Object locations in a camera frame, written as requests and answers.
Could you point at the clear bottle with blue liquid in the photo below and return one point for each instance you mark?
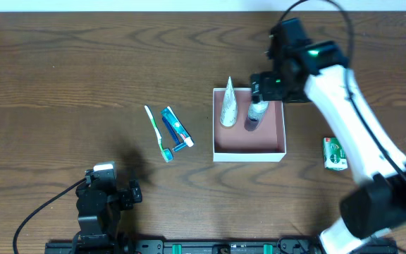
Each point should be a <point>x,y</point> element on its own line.
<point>255,115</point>

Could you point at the green Dettol soap box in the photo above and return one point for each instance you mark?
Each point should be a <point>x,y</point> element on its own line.
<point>334,155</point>

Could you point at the white box with pink interior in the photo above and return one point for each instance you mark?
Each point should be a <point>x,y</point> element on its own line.
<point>267,143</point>

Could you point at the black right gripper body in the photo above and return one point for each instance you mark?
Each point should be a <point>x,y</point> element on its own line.
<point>259,89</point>

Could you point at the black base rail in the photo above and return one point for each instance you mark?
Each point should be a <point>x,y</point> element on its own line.
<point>282,246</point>

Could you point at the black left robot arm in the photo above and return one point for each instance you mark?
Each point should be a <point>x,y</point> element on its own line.
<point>100,204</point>

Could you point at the teal toothpaste tube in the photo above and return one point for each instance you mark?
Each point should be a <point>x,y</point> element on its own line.
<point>179,129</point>

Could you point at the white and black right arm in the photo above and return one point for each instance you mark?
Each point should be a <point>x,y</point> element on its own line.
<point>378,166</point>

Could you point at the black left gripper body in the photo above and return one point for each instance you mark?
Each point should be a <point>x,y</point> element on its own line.
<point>132,192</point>

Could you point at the white tube with gold cap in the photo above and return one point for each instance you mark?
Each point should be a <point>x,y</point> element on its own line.
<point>229,109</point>

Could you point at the green and white toothbrush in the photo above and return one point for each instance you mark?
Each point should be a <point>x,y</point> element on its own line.
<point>165,152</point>

